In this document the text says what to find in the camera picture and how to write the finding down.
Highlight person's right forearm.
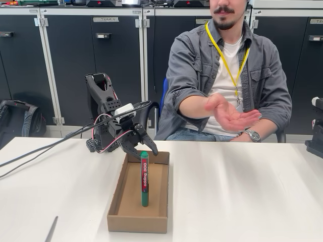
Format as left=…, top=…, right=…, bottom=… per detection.
left=178, top=96, right=215, bottom=119

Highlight blue office chair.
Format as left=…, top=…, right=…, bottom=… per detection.
left=137, top=77, right=287, bottom=144

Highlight yellow lanyard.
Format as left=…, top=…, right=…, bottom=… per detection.
left=204, top=21, right=250, bottom=98

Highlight gray power cable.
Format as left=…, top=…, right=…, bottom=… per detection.
left=0, top=122, right=94, bottom=178

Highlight silver wristwatch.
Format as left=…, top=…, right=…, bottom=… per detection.
left=242, top=129, right=262, bottom=143

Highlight person's right hand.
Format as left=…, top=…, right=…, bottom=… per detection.
left=204, top=94, right=262, bottom=133

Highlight person's bearded head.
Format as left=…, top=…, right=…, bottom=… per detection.
left=209, top=0, right=253, bottom=31

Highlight blue jeans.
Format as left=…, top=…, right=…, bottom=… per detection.
left=165, top=127, right=240, bottom=142

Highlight white t-shirt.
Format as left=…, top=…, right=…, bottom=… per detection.
left=201, top=37, right=247, bottom=138

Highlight man in grey shirt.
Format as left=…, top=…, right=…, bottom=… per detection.
left=154, top=19, right=293, bottom=141

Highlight brown cardboard box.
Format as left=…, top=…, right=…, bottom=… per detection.
left=107, top=151, right=170, bottom=234

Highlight black camera cable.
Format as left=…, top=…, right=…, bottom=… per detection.
left=0, top=100, right=152, bottom=168

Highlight white gripper camera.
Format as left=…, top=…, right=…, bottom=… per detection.
left=115, top=103, right=137, bottom=119

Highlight gray flat stick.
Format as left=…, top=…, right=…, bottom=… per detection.
left=44, top=216, right=59, bottom=242

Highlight black backpack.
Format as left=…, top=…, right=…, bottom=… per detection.
left=0, top=99, right=47, bottom=149

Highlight red white servo wire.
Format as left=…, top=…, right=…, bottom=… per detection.
left=92, top=114, right=132, bottom=154

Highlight green edding marker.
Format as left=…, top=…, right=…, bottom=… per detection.
left=140, top=151, right=149, bottom=208

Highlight black device red logo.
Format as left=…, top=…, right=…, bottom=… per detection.
left=85, top=0, right=122, bottom=8
left=174, top=0, right=210, bottom=8

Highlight person's left forearm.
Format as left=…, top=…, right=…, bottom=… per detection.
left=252, top=117, right=280, bottom=134

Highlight thin black hanging wire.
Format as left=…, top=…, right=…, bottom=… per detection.
left=152, top=15, right=157, bottom=94

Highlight white name badge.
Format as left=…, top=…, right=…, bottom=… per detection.
left=234, top=97, right=247, bottom=113

